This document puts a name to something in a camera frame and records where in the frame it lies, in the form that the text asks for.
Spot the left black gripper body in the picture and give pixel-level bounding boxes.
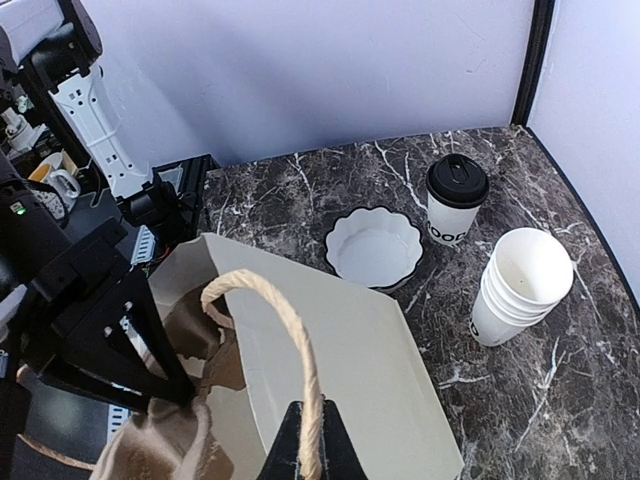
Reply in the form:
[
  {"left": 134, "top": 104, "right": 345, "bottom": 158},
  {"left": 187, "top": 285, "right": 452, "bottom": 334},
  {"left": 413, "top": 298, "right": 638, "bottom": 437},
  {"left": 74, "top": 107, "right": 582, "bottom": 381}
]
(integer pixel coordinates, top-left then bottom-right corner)
[{"left": 10, "top": 218, "right": 150, "bottom": 370}]

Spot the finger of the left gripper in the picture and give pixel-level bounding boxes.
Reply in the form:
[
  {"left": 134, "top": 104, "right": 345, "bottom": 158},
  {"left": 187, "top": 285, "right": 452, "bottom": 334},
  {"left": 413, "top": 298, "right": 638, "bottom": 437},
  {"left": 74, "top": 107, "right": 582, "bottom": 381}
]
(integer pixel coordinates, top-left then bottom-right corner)
[
  {"left": 117, "top": 272, "right": 195, "bottom": 405},
  {"left": 39, "top": 351, "right": 150, "bottom": 413}
]

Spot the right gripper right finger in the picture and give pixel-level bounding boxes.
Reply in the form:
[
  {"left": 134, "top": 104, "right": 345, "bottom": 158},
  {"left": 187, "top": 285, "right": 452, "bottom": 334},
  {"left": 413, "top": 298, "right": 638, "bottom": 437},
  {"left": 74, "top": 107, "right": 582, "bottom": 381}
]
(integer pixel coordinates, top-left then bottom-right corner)
[{"left": 320, "top": 398, "right": 368, "bottom": 480}]

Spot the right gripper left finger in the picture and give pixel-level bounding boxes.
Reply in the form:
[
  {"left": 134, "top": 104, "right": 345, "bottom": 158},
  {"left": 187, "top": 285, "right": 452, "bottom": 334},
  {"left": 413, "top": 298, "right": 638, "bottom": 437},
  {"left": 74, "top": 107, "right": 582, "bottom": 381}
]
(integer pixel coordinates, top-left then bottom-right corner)
[{"left": 257, "top": 401, "right": 303, "bottom": 480}]

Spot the brown cardboard cup carrier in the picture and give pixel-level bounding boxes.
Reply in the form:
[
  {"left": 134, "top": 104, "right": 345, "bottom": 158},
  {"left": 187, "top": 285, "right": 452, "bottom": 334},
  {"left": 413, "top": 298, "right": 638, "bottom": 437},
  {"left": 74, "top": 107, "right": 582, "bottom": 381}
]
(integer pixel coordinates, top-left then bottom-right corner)
[{"left": 92, "top": 284, "right": 251, "bottom": 480}]

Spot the beige paper bag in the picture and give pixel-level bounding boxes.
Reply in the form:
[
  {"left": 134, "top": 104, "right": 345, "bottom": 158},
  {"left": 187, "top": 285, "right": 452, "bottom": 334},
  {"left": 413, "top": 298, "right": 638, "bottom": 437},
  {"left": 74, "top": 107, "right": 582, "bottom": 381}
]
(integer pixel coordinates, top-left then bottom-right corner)
[{"left": 149, "top": 233, "right": 464, "bottom": 479}]

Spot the stack of white paper cups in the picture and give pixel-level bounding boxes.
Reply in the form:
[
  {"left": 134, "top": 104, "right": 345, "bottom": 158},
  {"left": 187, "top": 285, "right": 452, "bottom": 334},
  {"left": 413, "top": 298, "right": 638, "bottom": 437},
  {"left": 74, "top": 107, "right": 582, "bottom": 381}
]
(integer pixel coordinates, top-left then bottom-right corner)
[{"left": 469, "top": 227, "right": 574, "bottom": 347}]

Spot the black plastic cup lid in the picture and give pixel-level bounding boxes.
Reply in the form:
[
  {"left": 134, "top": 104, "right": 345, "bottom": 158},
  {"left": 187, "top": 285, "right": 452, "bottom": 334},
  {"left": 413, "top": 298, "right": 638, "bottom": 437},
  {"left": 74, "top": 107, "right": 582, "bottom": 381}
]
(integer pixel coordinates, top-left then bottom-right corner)
[{"left": 426, "top": 153, "right": 490, "bottom": 209}]

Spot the white paper cup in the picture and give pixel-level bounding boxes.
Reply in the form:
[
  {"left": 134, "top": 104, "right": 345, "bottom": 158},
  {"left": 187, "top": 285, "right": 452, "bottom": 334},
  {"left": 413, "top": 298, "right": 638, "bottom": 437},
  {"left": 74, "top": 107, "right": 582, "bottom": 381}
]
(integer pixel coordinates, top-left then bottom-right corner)
[{"left": 427, "top": 193, "right": 480, "bottom": 246}]

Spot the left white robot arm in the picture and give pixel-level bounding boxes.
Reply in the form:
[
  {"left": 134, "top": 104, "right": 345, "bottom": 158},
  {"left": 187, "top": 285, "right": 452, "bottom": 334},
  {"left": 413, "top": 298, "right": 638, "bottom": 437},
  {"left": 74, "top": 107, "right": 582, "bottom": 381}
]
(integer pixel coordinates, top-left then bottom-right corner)
[{"left": 1, "top": 1, "right": 195, "bottom": 412}]

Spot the speckled ceramic mug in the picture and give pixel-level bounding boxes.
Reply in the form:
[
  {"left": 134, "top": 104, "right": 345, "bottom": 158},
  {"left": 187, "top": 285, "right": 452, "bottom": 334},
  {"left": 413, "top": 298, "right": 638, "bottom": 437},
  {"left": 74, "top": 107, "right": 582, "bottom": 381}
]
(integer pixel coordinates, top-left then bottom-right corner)
[{"left": 28, "top": 152, "right": 81, "bottom": 222}]

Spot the white scalloped bowl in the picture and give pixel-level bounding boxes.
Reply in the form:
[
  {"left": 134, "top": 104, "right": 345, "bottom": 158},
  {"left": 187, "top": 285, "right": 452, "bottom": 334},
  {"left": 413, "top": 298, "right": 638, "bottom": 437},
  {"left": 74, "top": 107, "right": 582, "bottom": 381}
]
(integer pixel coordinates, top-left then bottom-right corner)
[{"left": 324, "top": 206, "right": 424, "bottom": 292}]

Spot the grey slotted cable duct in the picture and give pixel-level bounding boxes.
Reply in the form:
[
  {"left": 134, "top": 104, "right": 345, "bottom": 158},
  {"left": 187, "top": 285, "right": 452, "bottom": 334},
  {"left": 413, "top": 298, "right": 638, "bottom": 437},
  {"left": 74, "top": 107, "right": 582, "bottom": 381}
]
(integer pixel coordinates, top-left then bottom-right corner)
[{"left": 106, "top": 226, "right": 156, "bottom": 441}]

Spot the left black frame post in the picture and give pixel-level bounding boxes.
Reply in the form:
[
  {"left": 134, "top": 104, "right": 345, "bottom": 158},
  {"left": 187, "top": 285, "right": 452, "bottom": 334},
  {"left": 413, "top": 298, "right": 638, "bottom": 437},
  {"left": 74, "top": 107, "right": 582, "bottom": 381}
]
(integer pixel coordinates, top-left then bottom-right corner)
[{"left": 511, "top": 0, "right": 556, "bottom": 126}]

